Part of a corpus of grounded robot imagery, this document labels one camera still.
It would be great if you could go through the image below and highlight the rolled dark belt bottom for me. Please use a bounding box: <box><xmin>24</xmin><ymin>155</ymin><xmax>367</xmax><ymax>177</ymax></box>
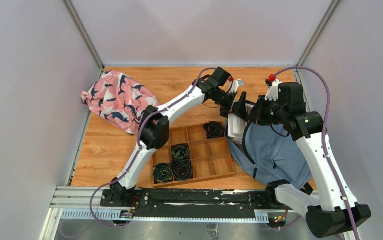
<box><xmin>171</xmin><ymin>159</ymin><xmax>194</xmax><ymax>182</ymax></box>

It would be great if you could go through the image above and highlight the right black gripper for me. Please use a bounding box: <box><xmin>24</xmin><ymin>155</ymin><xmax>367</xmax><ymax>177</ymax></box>
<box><xmin>246</xmin><ymin>95</ymin><xmax>288</xmax><ymax>126</ymax></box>

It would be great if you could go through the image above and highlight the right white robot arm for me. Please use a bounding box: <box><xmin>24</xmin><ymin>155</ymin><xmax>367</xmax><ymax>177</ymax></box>
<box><xmin>250</xmin><ymin>80</ymin><xmax>372</xmax><ymax>239</ymax></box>

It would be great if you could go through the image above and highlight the pink patterned cloth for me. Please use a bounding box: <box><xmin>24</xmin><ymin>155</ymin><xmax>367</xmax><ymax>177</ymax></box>
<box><xmin>81</xmin><ymin>70</ymin><xmax>161</xmax><ymax>135</ymax></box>

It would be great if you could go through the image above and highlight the rolled green belt bottom-left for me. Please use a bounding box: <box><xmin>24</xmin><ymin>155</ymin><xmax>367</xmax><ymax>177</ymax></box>
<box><xmin>152</xmin><ymin>163</ymin><xmax>174</xmax><ymax>184</ymax></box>

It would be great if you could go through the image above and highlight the white paper booklet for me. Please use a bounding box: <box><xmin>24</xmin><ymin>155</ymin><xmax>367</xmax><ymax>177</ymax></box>
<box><xmin>227</xmin><ymin>113</ymin><xmax>248</xmax><ymax>145</ymax></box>

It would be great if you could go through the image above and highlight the blue grey backpack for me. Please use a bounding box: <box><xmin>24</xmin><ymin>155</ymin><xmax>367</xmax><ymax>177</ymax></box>
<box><xmin>225</xmin><ymin>123</ymin><xmax>313</xmax><ymax>189</ymax></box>

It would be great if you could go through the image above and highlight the wooden compartment tray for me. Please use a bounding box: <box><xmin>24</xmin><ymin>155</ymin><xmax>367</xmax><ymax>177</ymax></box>
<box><xmin>151</xmin><ymin>124</ymin><xmax>236</xmax><ymax>188</ymax></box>

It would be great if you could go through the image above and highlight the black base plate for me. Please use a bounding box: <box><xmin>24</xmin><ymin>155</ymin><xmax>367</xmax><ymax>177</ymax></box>
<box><xmin>98</xmin><ymin>188</ymin><xmax>293</xmax><ymax>221</ymax></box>

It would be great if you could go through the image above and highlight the rolled green belt middle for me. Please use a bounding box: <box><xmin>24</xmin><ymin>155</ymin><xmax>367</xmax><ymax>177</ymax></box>
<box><xmin>171</xmin><ymin>143</ymin><xmax>191</xmax><ymax>161</ymax></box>

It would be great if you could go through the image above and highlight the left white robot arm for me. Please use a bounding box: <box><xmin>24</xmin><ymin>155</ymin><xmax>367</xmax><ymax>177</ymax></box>
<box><xmin>109</xmin><ymin>67</ymin><xmax>236</xmax><ymax>207</ymax></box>

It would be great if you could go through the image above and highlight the rolled black belt top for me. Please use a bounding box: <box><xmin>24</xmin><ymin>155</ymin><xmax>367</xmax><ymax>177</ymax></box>
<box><xmin>203</xmin><ymin>121</ymin><xmax>225</xmax><ymax>139</ymax></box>

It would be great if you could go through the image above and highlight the aluminium rail frame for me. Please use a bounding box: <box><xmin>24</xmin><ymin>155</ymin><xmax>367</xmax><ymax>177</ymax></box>
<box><xmin>39</xmin><ymin>185</ymin><xmax>361</xmax><ymax>240</ymax></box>

